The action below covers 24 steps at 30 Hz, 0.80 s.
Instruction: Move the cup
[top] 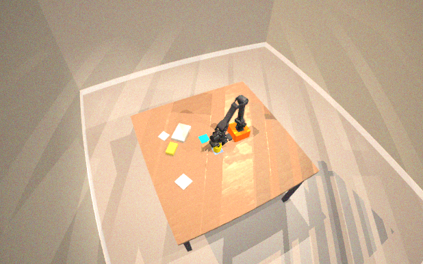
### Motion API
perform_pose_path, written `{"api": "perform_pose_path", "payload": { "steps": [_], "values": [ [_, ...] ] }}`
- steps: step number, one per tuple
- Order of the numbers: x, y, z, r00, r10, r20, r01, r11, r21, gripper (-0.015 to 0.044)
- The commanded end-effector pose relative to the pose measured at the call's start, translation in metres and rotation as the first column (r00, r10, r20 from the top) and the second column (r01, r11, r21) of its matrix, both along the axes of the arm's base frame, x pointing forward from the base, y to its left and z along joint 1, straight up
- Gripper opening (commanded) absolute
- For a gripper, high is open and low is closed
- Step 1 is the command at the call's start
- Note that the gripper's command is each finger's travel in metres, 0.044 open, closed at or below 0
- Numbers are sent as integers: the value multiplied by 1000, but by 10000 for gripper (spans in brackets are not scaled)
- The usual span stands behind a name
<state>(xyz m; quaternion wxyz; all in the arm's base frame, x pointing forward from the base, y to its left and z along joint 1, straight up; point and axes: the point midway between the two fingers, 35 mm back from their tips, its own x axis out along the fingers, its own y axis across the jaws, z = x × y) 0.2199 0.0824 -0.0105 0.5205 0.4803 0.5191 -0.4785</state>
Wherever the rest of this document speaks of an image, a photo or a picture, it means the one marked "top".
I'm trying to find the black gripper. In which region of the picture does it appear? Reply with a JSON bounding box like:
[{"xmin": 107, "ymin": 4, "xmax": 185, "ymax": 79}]
[{"xmin": 209, "ymin": 133, "xmax": 233, "ymax": 148}]

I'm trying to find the yellow rectangular block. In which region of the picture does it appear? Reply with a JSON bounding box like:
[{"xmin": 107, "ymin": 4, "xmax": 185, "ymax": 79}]
[{"xmin": 166, "ymin": 142, "xmax": 178, "ymax": 156}]

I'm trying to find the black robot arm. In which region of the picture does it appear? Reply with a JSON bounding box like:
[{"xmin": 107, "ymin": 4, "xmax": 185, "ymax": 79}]
[{"xmin": 209, "ymin": 95, "xmax": 248, "ymax": 143}]

